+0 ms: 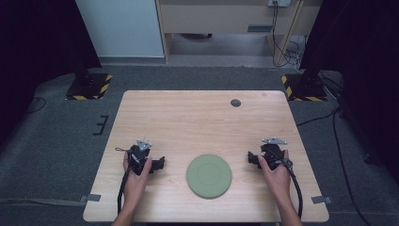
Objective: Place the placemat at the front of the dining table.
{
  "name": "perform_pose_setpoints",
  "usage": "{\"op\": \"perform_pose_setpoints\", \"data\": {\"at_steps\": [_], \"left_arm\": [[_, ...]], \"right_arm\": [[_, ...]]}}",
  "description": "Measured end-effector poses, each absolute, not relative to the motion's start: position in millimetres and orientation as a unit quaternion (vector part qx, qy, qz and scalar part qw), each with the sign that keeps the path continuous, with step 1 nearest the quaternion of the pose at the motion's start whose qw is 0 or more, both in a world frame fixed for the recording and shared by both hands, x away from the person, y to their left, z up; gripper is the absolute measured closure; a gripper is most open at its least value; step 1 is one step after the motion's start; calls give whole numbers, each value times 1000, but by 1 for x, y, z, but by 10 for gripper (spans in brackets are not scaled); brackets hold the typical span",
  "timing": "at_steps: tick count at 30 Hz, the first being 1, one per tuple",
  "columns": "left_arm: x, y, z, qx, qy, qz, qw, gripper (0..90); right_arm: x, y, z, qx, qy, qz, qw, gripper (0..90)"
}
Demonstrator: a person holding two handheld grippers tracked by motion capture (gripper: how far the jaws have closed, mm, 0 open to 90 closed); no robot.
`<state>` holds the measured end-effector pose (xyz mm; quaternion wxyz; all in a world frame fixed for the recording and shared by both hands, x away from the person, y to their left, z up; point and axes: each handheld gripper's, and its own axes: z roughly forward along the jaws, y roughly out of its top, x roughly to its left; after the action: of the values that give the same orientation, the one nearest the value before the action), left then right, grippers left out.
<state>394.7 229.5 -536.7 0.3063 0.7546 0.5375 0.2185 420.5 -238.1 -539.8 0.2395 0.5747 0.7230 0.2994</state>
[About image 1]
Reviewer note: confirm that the person's left hand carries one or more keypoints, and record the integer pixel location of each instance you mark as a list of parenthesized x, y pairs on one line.
[(135, 186)]

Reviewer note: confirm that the white power socket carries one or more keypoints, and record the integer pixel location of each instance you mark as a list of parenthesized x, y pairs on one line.
[(279, 3)]

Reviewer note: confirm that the light wooden desk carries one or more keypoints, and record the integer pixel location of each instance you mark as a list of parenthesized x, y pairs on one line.
[(219, 19)]

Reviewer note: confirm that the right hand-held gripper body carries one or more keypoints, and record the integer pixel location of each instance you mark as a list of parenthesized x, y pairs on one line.
[(273, 153)]

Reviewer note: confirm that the person's right hand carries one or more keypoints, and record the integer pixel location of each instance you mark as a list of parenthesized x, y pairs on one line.
[(277, 183)]

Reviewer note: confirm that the dark round table grommet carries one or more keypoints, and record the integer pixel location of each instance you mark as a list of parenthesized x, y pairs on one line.
[(235, 103)]

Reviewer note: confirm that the dark curtain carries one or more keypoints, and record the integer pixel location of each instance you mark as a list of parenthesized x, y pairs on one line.
[(360, 62), (34, 47)]

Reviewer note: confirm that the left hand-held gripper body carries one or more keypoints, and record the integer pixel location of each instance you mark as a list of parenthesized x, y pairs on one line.
[(138, 153)]

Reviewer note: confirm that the black stand base striped edge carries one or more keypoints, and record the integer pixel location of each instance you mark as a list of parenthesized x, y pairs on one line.
[(89, 88), (302, 89)]

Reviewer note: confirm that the dark chair base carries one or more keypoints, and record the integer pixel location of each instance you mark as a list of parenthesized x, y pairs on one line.
[(196, 36)]

